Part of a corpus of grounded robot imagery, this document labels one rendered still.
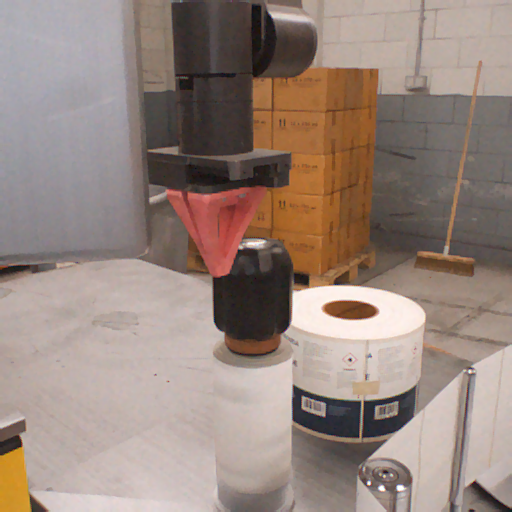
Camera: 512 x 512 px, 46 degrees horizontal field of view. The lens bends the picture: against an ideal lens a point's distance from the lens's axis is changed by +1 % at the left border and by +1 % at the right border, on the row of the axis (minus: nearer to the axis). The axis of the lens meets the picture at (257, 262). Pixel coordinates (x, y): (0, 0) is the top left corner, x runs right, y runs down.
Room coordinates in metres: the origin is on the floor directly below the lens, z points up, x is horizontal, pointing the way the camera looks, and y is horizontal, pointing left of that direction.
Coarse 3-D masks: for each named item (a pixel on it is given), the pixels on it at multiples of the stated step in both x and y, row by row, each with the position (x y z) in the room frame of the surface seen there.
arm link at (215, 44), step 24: (192, 0) 0.44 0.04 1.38; (216, 0) 0.44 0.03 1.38; (240, 0) 0.45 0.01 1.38; (264, 0) 0.49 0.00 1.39; (192, 24) 0.44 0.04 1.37; (216, 24) 0.44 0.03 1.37; (240, 24) 0.45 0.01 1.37; (264, 24) 0.48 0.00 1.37; (192, 48) 0.44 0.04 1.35; (216, 48) 0.44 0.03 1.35; (240, 48) 0.45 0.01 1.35; (264, 48) 0.49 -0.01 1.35; (192, 72) 0.44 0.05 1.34; (216, 72) 0.44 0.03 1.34; (240, 72) 0.45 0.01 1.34
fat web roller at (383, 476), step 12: (360, 468) 0.37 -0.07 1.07; (372, 468) 0.37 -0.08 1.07; (384, 468) 0.37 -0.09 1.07; (396, 468) 0.37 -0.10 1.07; (408, 468) 0.37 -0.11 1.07; (372, 480) 0.36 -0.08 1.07; (384, 480) 0.36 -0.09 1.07; (396, 480) 0.36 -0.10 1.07; (408, 480) 0.36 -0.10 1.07; (372, 492) 0.35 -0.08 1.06; (384, 492) 0.35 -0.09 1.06; (396, 492) 0.35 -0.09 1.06; (408, 492) 0.35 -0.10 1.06; (384, 504) 0.35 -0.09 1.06; (396, 504) 0.35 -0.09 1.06; (408, 504) 0.35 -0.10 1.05
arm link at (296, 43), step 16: (272, 0) 0.50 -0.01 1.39; (288, 0) 0.52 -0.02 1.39; (272, 16) 0.49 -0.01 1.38; (288, 16) 0.50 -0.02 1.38; (304, 16) 0.52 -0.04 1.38; (272, 32) 0.48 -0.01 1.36; (288, 32) 0.49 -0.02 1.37; (304, 32) 0.51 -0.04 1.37; (272, 48) 0.48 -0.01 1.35; (288, 48) 0.49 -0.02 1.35; (304, 48) 0.51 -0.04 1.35; (256, 64) 0.49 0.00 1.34; (272, 64) 0.49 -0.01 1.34; (288, 64) 0.51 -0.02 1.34; (304, 64) 0.52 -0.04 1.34
